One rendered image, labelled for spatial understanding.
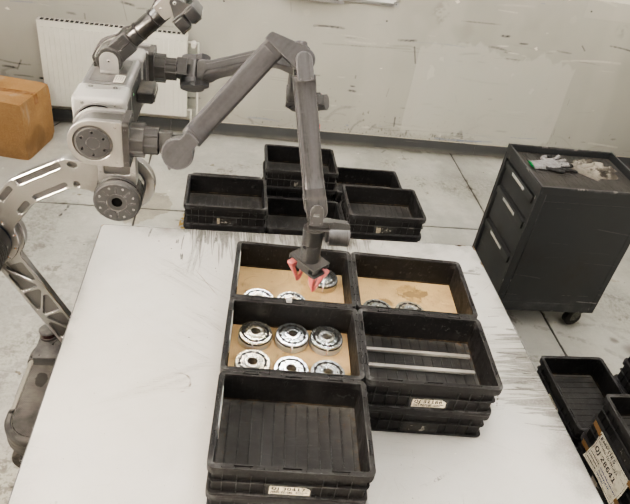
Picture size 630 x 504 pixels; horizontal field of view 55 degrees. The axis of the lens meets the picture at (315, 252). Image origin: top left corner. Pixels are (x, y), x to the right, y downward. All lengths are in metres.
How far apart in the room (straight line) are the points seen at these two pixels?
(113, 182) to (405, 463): 1.18
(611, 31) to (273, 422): 4.36
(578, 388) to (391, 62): 2.85
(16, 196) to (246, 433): 1.06
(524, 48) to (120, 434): 4.18
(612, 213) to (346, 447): 2.06
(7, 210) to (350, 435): 1.29
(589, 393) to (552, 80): 2.99
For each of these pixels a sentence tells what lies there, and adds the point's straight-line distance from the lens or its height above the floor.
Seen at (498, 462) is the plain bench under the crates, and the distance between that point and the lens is 1.96.
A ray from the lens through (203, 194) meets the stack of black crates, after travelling 3.20.
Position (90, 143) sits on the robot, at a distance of 1.58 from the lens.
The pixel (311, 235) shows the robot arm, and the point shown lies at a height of 1.26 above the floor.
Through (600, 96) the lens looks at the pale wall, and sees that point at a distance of 5.58.
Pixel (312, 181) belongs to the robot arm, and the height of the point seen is 1.39.
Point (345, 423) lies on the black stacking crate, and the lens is 1.73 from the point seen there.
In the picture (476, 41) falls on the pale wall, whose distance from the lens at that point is 4.97.
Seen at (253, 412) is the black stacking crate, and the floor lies 0.83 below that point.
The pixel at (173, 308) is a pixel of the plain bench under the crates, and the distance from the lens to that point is 2.19.
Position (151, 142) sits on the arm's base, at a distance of 1.56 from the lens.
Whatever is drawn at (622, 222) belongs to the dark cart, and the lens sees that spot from 3.37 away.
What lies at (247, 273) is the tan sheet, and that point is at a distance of 2.14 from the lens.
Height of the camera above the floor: 2.17
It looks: 36 degrees down
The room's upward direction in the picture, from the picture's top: 10 degrees clockwise
